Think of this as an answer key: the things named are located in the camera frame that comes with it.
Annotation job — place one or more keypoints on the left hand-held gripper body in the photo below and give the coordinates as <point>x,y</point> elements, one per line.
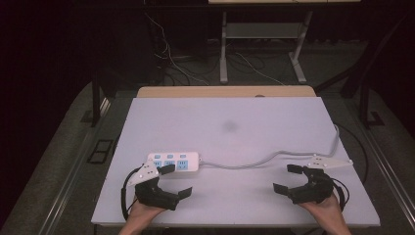
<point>153,194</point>

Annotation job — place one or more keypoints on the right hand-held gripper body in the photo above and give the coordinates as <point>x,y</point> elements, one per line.
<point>314,191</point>

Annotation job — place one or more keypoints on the aluminium rail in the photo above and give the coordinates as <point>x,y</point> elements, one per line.
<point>70,176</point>
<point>388,169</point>

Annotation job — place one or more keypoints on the grey metal desk frame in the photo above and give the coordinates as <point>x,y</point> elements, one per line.
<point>261,30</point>

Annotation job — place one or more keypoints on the black metal stand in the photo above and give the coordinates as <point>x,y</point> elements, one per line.
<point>364,104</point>

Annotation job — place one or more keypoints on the person's right hand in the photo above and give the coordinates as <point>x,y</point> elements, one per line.
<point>326,212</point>

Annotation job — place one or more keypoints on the white table cover board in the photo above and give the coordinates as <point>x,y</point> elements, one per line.
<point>228,137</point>

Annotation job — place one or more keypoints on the black floor frame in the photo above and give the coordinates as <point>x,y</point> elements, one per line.
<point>99,151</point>

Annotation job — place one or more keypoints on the white power strip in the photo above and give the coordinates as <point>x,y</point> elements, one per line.
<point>182,158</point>

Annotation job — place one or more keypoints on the person's left hand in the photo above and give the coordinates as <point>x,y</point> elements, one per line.
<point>142,213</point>

